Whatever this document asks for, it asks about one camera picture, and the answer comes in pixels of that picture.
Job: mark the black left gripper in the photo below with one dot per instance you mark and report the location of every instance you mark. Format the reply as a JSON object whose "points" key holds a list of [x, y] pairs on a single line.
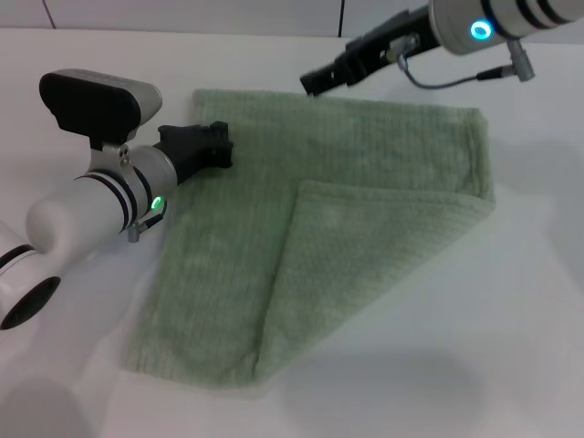
{"points": [[189, 148]]}

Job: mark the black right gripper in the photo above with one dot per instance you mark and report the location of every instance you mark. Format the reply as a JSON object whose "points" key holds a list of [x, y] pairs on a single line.
{"points": [[388, 41]]}

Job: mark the green terry towel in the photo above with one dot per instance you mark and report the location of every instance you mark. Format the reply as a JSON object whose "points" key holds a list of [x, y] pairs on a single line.
{"points": [[328, 255]]}

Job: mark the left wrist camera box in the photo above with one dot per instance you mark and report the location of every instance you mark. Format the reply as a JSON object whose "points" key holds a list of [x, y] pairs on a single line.
{"points": [[91, 105]]}

